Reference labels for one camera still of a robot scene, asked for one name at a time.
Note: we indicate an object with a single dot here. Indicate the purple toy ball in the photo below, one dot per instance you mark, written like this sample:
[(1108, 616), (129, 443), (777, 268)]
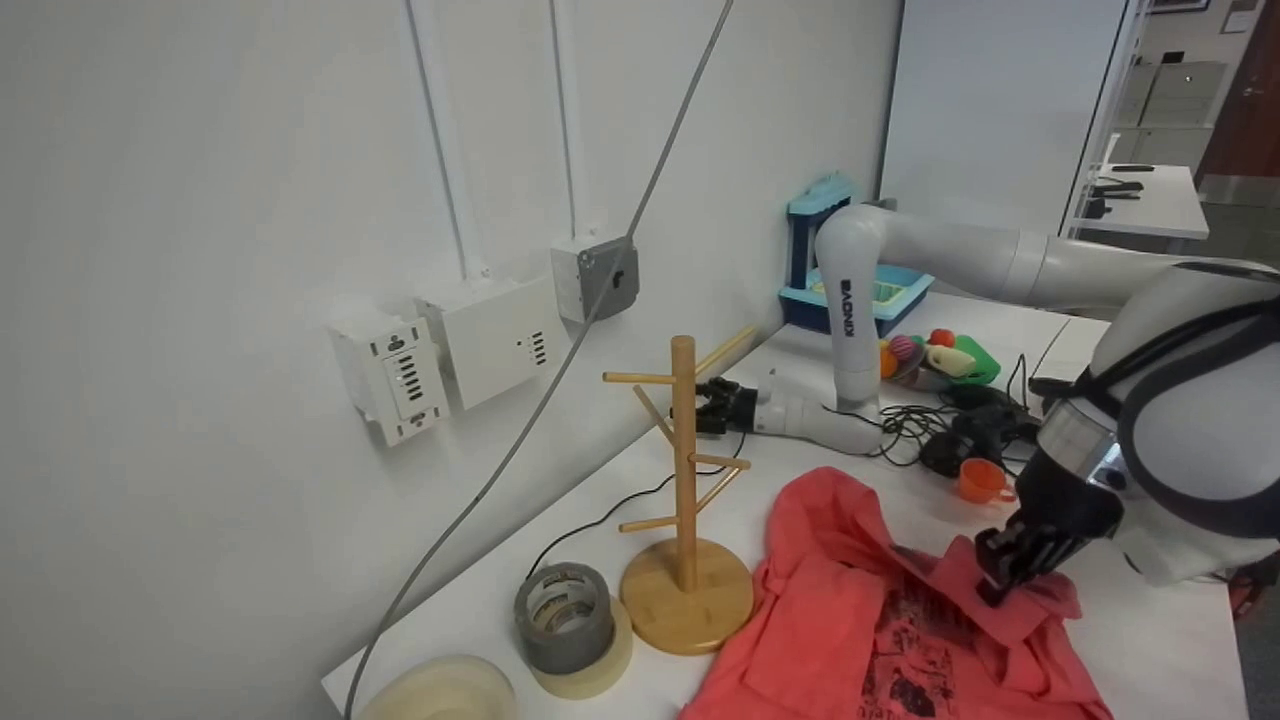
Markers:
[(904, 348)]

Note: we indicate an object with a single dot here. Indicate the white wall junction box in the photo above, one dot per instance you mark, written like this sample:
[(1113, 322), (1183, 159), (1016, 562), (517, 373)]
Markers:
[(486, 343)]

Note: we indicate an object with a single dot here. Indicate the grey wall junction box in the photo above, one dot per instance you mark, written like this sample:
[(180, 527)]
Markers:
[(593, 279)]

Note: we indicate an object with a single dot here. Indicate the coral orange sweatshirt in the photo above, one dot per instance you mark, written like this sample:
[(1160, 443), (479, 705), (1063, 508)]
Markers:
[(813, 601)]

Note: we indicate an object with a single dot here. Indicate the beige masking tape roll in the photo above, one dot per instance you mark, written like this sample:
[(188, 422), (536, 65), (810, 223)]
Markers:
[(598, 681)]

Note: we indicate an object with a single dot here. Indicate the yellow toy fruit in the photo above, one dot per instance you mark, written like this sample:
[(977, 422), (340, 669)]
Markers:
[(949, 361)]

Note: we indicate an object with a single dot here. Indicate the black controller device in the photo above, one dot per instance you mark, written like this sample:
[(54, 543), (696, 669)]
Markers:
[(993, 427)]

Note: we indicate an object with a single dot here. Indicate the white wall socket box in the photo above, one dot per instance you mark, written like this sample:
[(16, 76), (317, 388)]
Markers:
[(385, 381)]

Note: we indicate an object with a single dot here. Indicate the black arm base connector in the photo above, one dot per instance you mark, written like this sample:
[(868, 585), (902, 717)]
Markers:
[(726, 405)]

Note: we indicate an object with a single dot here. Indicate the orange toy fruit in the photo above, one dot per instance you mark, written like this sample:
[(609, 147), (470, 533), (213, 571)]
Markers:
[(888, 366)]

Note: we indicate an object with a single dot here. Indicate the white partition panel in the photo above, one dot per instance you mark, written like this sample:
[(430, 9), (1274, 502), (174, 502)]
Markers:
[(1003, 107)]

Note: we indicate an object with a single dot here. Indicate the white wall conduit pipe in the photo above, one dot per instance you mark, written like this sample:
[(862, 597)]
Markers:
[(437, 134), (561, 122)]

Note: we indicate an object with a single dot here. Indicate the cream shallow bowl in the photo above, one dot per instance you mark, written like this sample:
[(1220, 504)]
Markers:
[(441, 694)]

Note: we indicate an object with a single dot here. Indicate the white background desk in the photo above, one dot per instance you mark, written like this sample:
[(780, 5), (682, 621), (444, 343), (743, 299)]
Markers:
[(1160, 207)]

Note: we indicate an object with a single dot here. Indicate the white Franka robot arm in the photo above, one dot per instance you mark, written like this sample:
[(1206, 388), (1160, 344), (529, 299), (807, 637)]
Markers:
[(1200, 427)]

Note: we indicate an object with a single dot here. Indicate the wooden mug tree stand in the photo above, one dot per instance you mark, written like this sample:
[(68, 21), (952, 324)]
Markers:
[(684, 443)]

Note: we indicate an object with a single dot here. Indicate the black items on desk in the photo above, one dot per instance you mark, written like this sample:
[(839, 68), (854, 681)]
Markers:
[(1107, 201)]

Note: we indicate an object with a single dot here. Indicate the red toy fruit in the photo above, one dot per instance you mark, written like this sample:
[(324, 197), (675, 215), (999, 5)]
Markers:
[(941, 338)]

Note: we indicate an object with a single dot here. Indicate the green toy vegetable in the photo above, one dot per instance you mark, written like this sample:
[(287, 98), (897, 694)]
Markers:
[(982, 361)]

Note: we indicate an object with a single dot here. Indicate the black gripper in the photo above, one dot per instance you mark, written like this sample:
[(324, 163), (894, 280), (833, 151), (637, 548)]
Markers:
[(1067, 504)]

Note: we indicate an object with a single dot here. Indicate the orange plastic cup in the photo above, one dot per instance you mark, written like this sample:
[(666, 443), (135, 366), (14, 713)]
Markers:
[(982, 483)]

